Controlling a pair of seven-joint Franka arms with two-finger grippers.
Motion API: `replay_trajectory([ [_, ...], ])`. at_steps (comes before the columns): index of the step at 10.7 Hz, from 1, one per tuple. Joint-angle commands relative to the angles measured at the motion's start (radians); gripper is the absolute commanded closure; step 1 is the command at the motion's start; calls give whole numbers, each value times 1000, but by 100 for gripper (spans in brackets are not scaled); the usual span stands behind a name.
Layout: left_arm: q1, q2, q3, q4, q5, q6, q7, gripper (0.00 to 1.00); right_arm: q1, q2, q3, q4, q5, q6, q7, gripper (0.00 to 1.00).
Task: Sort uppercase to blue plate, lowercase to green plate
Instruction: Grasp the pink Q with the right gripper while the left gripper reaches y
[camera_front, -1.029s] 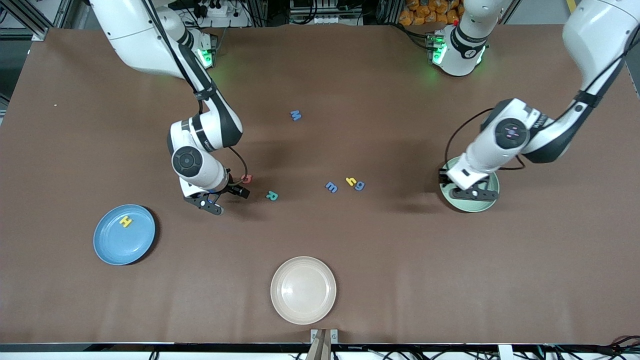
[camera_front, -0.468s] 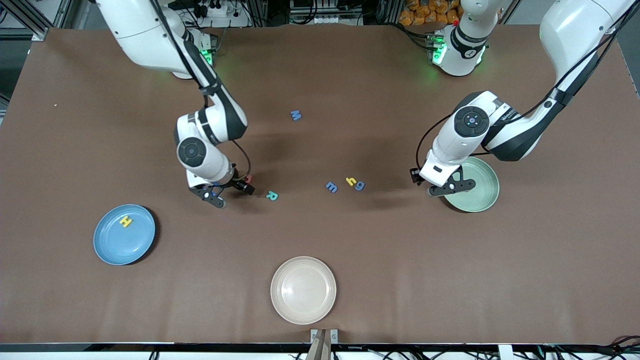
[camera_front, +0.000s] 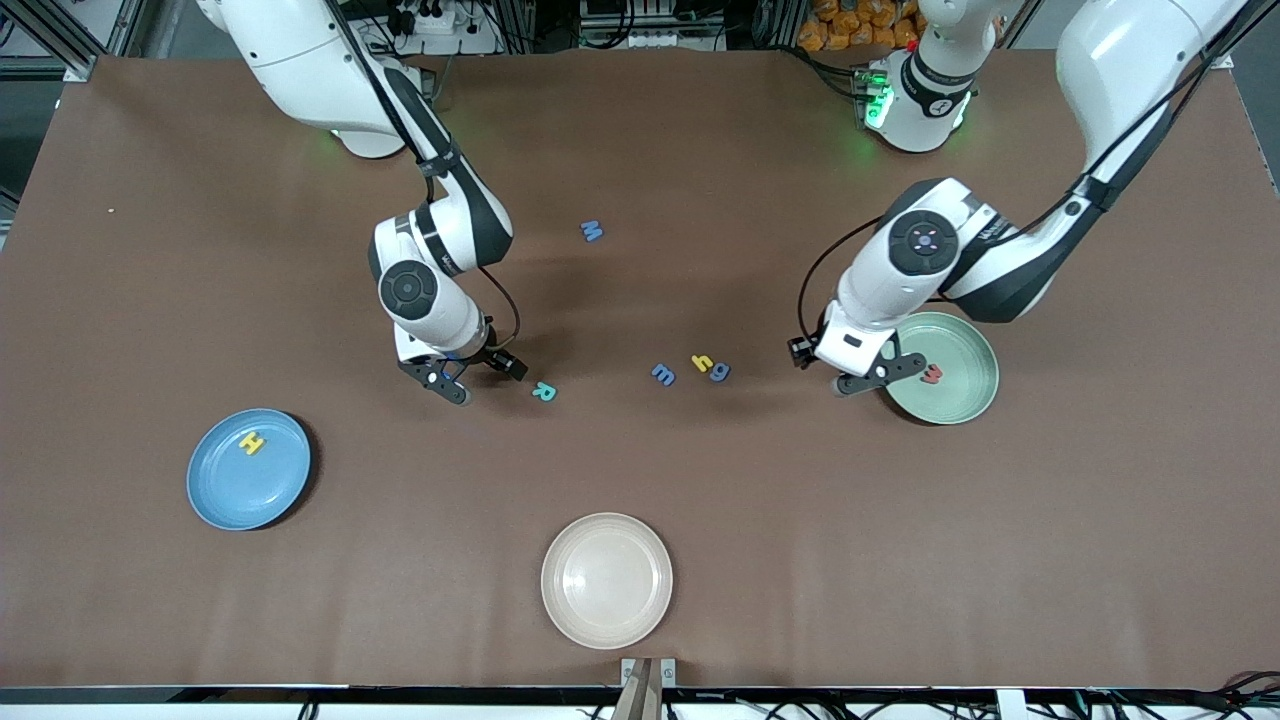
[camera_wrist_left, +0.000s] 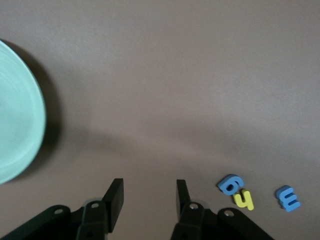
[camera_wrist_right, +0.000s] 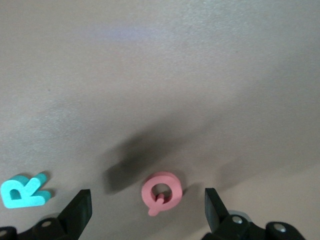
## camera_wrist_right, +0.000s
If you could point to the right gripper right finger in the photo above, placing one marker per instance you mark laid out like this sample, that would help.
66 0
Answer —
220 225

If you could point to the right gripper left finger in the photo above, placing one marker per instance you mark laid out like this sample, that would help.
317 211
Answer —
72 220

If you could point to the teal uppercase R letter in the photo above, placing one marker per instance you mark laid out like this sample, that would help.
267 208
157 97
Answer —
25 202

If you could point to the red uppercase Q letter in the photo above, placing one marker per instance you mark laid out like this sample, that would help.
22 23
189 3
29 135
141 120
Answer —
147 192

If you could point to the brown table cover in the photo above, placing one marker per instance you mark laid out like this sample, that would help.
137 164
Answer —
160 75

